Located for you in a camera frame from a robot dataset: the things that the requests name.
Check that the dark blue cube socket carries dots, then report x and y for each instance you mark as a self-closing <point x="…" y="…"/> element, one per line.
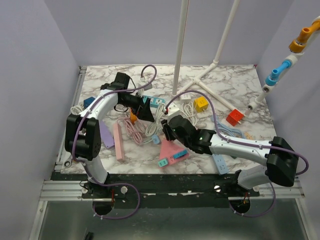
<point x="88" y="101"/>

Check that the white flat plug adapter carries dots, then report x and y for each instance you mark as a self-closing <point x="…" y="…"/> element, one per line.
<point x="186" y="97"/>

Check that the blue small plug adapter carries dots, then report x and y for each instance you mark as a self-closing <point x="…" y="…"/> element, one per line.
<point x="180" y="154"/>

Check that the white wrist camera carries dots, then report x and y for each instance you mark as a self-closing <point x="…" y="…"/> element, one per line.
<point x="172" y="111"/>
<point x="142" y="81"/>

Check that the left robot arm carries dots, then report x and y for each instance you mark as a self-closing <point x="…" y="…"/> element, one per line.
<point x="82" y="133"/>

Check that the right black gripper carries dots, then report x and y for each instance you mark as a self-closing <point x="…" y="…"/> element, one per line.
<point x="166" y="129"/>

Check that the pink triangular socket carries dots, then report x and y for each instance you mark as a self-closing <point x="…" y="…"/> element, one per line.
<point x="168" y="149"/>

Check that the beige cube socket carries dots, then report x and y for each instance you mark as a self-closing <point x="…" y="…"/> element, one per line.
<point x="248" y="136"/>

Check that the teal small plug adapter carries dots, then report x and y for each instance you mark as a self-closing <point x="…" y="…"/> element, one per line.
<point x="163" y="163"/>

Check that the pink long power strip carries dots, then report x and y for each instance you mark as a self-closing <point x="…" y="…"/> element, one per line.
<point x="118" y="142"/>

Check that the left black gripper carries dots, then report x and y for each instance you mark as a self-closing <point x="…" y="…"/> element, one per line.
<point x="143" y="111"/>

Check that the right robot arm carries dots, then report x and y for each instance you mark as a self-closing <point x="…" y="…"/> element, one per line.
<point x="276" y="160"/>

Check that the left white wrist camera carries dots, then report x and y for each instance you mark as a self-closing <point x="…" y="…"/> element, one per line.
<point x="142" y="81"/>

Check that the light blue power strip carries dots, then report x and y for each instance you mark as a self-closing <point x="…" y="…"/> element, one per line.
<point x="221" y="164"/>

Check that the white PVC pipe stand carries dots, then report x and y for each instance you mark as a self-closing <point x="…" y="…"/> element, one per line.
<point x="210" y="33"/>

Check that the yellow cube socket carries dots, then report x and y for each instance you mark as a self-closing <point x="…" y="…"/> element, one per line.
<point x="200" y="104"/>

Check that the purple power strip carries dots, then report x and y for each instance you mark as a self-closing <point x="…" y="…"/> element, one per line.
<point x="106" y="136"/>

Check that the red cube socket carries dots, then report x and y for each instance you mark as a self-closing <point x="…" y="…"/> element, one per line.
<point x="234" y="117"/>

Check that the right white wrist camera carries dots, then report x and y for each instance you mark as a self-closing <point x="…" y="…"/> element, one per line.
<point x="172" y="111"/>

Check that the orange white cube socket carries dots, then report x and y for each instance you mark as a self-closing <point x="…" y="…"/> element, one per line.
<point x="133" y="118"/>

